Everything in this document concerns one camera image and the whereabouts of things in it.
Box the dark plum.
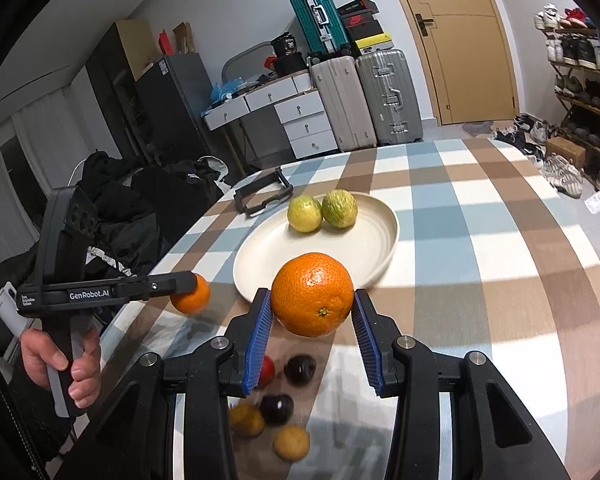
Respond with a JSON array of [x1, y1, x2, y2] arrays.
[[258, 393, 295, 426], [283, 353, 317, 385]]

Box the blue plastic bag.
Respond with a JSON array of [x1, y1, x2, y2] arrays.
[[209, 76, 246, 104]]

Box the cream round plate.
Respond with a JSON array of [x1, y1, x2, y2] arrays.
[[232, 192, 400, 306]]

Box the shoe rack with shoes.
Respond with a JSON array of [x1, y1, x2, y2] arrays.
[[532, 4, 600, 192]]

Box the beige suitcase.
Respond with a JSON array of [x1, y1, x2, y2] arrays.
[[308, 55, 379, 152]]

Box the tan wooden door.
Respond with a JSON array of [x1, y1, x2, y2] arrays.
[[382, 0, 520, 126]]

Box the oval mirror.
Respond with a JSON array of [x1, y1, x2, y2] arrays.
[[222, 40, 281, 92]]

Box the black plastic frame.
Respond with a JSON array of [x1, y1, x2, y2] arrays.
[[233, 166, 295, 218]]

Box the teal suitcase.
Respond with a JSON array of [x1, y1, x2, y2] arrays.
[[286, 0, 354, 59]]

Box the black and red shoe box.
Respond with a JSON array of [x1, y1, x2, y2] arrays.
[[336, 0, 382, 30]]

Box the brown round fruit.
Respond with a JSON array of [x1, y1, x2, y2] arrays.
[[228, 402, 266, 439], [272, 423, 311, 461]]

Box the large cardboard box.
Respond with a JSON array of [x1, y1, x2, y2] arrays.
[[115, 19, 156, 80]]

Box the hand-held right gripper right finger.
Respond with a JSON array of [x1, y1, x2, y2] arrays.
[[350, 287, 573, 480]]

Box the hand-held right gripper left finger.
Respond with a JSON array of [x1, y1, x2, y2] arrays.
[[55, 287, 275, 480]]

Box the dark grey fridge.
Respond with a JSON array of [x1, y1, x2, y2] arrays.
[[135, 52, 229, 162]]

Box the small cardboard box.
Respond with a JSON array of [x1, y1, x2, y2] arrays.
[[545, 136, 586, 169]]

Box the yellow-green smooth fruit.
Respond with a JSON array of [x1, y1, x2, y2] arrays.
[[287, 195, 326, 234]]

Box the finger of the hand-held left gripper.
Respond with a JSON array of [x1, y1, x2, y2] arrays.
[[146, 270, 199, 302]]

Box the black tall cabinet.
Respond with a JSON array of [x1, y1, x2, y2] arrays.
[[85, 22, 153, 163]]

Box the grey door mat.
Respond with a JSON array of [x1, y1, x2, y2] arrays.
[[462, 120, 519, 139]]

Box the red tomato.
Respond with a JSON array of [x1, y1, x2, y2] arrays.
[[257, 355, 276, 389]]

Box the white drawer desk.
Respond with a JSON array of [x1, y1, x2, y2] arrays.
[[202, 72, 341, 162]]

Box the pile of floor shoes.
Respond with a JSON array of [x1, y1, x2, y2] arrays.
[[489, 114, 564, 157]]

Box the large orange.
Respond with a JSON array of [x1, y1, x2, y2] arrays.
[[271, 253, 355, 337]]

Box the pile of black clothes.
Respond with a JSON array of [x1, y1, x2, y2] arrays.
[[0, 152, 232, 353]]

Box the silver suitcase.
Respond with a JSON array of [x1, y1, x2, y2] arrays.
[[355, 47, 425, 147]]

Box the green bumpy fruit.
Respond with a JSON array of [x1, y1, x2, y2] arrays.
[[321, 189, 359, 229]]

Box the black bag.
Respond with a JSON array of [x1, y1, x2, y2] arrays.
[[269, 31, 311, 76]]

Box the grey sneakers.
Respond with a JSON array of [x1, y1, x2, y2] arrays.
[[539, 154, 586, 199]]

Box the small orange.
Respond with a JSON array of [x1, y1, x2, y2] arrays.
[[170, 273, 212, 316]]

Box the person's left hand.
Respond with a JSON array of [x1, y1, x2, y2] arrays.
[[20, 326, 104, 409]]

